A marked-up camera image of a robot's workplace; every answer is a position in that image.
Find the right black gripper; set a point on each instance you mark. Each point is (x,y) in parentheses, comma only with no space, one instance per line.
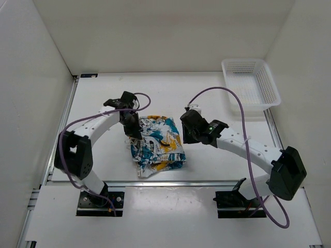
(186,139)

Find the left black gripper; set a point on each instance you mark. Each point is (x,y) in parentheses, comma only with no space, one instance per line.
(134,132)

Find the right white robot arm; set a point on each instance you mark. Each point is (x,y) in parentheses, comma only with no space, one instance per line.
(284,169)

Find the small black label tag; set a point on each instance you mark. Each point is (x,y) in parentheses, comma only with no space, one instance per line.
(89,75)

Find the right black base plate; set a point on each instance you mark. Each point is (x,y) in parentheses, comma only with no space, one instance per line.
(232,205)

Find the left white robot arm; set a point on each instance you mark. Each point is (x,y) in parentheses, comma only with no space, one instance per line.
(74,155)

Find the white yellow teal printed shorts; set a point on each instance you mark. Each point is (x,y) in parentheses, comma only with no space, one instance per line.
(160,148)

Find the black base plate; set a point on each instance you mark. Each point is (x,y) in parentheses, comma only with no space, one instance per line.
(232,205)
(89,205)

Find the white perforated plastic basket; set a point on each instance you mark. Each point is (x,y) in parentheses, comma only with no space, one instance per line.
(252,81)

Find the aluminium frame rail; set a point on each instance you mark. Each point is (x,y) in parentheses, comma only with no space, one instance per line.
(170,209)

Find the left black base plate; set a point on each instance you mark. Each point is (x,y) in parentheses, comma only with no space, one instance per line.
(89,205)

